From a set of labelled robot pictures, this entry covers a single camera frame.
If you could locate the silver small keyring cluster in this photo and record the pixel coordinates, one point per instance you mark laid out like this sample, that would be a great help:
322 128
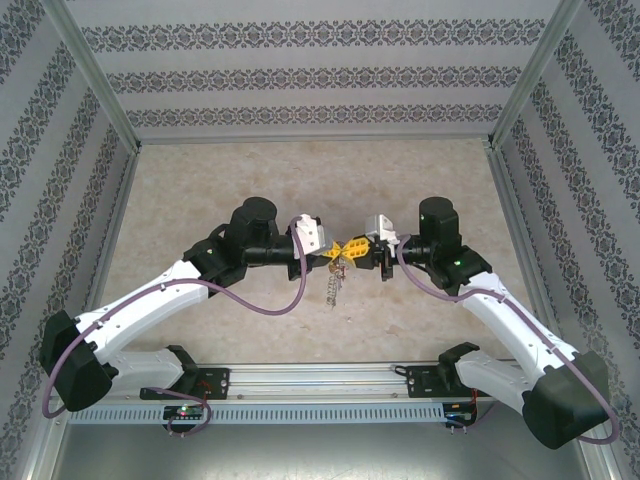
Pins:
332 297

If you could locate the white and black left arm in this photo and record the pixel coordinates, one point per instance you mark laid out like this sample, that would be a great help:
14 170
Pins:
145 305

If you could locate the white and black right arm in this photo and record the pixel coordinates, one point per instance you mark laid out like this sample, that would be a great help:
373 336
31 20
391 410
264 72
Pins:
515 320

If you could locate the small control board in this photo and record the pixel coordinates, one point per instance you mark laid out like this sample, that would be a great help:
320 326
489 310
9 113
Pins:
457 414
185 411

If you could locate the grey sheet metal shelf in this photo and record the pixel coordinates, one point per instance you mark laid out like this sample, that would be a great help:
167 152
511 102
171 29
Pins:
300 455

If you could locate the aluminium table edge rail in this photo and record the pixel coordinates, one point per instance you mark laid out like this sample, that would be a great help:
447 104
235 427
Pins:
315 141
117 210
515 210

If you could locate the wide aluminium mounting rail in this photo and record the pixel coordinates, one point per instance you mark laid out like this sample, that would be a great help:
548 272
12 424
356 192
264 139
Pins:
315 380

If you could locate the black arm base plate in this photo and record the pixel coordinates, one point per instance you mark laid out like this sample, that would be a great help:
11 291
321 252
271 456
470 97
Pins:
420 382
217 382

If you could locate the aluminium frame post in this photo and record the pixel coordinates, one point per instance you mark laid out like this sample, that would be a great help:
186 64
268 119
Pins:
95 80
535 75

